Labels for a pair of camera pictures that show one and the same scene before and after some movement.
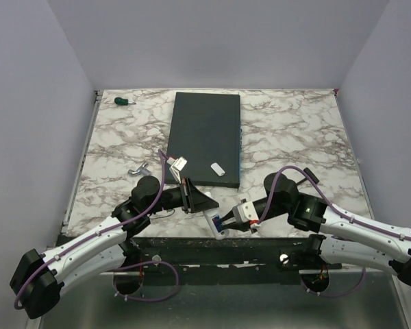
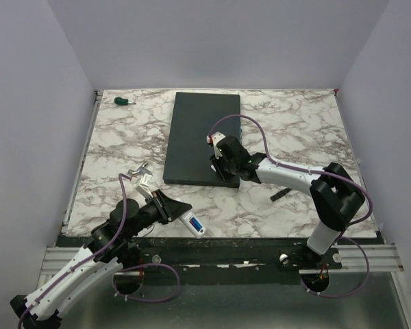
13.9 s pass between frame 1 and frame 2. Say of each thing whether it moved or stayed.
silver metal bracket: stayed
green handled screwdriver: stayed
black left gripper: moved
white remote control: moved
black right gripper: moved
